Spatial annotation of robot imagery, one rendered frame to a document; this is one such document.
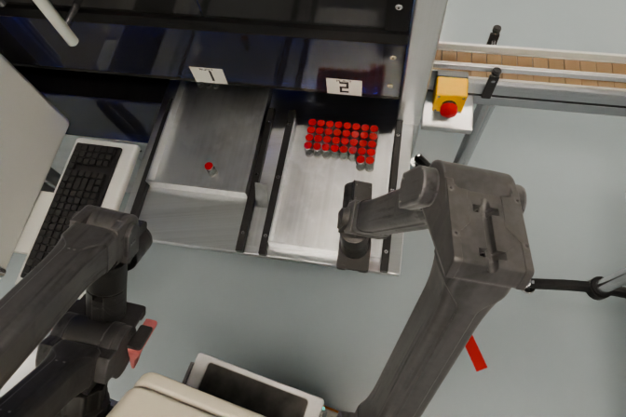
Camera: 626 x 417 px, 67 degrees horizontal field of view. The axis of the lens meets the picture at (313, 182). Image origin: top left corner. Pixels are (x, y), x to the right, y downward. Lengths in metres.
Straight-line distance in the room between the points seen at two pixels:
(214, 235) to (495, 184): 0.82
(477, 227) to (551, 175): 1.89
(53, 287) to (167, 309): 1.54
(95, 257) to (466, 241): 0.44
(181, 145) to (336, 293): 0.98
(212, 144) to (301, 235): 0.35
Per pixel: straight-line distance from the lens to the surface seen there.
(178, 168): 1.29
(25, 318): 0.58
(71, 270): 0.63
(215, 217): 1.20
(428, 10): 0.96
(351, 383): 1.96
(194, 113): 1.36
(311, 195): 1.17
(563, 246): 2.22
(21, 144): 1.45
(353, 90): 1.17
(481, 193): 0.48
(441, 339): 0.50
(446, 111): 1.15
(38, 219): 1.51
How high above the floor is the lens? 1.96
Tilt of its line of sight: 65 degrees down
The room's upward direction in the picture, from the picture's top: 11 degrees counter-clockwise
